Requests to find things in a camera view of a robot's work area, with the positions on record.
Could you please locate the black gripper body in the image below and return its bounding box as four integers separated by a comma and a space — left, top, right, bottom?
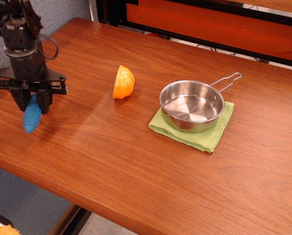
0, 39, 69, 95

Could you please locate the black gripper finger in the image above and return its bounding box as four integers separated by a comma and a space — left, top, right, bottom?
9, 87, 31, 112
36, 90, 53, 115

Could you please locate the blue handled metal spoon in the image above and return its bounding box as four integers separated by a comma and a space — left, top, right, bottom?
23, 93, 42, 133

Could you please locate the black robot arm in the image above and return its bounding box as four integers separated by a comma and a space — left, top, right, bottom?
0, 0, 68, 115

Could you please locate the orange plastic half fruit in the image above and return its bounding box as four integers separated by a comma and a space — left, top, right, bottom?
113, 65, 135, 99

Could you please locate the orange object at floor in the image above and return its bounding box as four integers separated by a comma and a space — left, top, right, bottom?
0, 225, 20, 235

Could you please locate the small steel saucepan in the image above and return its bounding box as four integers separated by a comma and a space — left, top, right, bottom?
159, 72, 243, 133

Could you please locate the green folded cloth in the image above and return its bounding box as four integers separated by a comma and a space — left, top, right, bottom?
148, 102, 235, 153

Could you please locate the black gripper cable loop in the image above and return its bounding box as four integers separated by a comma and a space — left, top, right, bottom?
37, 33, 59, 61

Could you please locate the orange panel black frame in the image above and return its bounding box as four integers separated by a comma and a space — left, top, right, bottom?
96, 0, 292, 66

